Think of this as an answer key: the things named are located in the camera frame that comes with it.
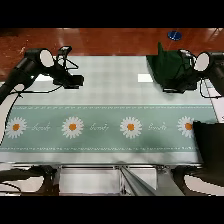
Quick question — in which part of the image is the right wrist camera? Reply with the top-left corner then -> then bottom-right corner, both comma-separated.
178,49 -> 197,69

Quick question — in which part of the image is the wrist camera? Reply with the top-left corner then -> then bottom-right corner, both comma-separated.
56,45 -> 73,68
178,49 -> 197,69

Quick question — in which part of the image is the black garment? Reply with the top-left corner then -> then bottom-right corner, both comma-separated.
192,120 -> 224,164

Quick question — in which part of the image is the silver frame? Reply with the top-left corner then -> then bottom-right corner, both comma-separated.
0,161 -> 204,197

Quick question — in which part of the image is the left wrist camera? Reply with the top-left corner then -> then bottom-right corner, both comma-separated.
56,45 -> 73,68

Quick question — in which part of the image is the blue round object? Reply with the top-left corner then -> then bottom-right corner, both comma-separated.
167,30 -> 183,42

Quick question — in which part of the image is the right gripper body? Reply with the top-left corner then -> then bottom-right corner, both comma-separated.
162,77 -> 198,94

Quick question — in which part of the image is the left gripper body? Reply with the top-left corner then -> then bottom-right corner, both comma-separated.
53,72 -> 85,90

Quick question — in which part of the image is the black cable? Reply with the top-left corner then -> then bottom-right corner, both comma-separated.
199,78 -> 224,100
13,83 -> 64,99

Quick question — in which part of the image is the dark green garment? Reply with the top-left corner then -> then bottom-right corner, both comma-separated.
146,41 -> 188,88

